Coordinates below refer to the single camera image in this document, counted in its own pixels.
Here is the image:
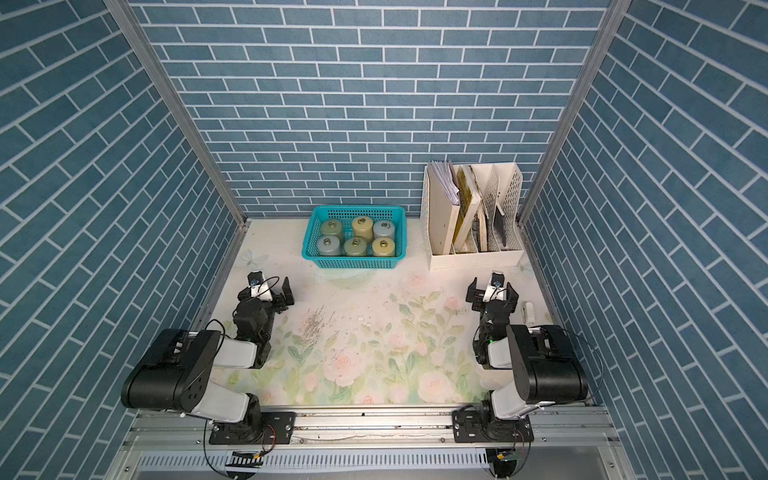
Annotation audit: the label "blue-grey tea canister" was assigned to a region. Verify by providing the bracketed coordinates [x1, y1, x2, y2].
[316, 235, 342, 257]
[373, 219, 396, 239]

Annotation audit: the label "green tea canister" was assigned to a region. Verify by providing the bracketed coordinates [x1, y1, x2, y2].
[343, 237, 368, 257]
[321, 219, 345, 242]

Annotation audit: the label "yellow tea canister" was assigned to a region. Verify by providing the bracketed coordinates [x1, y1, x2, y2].
[352, 216, 374, 243]
[371, 237, 396, 257]

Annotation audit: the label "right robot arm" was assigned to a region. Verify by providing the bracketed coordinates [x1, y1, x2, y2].
[452, 272, 589, 446]

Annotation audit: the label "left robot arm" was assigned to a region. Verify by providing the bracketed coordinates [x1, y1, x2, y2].
[121, 271, 296, 450]

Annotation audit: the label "teal plastic basket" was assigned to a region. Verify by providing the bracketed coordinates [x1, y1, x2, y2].
[302, 205, 408, 269]

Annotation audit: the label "white small device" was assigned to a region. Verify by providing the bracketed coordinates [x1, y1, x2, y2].
[522, 301, 536, 327]

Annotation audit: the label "floral table mat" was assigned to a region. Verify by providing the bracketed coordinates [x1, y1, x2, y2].
[212, 219, 512, 406]

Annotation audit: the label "white desktop file organizer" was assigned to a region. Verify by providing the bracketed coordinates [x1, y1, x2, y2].
[420, 163, 524, 270]

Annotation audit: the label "yellow book in organizer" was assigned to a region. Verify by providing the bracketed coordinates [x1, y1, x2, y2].
[453, 165, 482, 250]

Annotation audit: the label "papers in organizer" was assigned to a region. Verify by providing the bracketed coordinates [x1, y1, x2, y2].
[428, 161, 460, 205]

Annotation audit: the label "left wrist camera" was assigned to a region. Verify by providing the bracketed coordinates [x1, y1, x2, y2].
[247, 271, 273, 301]

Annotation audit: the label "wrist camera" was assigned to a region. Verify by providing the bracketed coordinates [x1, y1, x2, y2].
[483, 272, 505, 302]
[247, 271, 273, 301]

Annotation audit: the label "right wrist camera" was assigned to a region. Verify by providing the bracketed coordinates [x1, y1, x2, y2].
[483, 272, 505, 302]

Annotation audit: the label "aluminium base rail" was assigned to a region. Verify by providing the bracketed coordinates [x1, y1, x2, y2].
[107, 405, 633, 479]

